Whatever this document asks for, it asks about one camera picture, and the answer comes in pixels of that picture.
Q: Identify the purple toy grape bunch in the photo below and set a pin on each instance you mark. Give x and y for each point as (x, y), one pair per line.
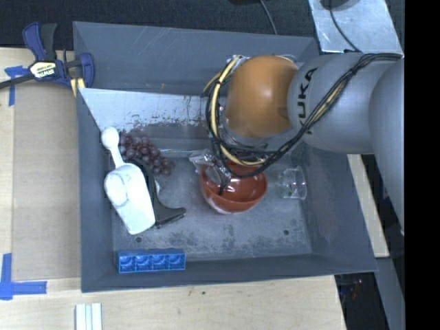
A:
(148, 151)

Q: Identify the clear glass beaker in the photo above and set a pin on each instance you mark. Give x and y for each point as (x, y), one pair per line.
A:
(292, 184)

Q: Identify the grey metal bin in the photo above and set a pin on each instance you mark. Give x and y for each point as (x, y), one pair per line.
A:
(206, 239)

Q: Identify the black curved plastic tool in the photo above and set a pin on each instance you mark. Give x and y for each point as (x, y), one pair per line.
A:
(165, 211)

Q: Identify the red-brown bowl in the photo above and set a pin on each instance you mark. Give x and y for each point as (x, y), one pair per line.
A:
(240, 194)

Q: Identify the white plastic scoop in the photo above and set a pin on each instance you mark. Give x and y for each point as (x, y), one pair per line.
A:
(129, 198)

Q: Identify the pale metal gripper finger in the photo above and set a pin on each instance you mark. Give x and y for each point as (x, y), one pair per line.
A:
(210, 175)
(197, 158)

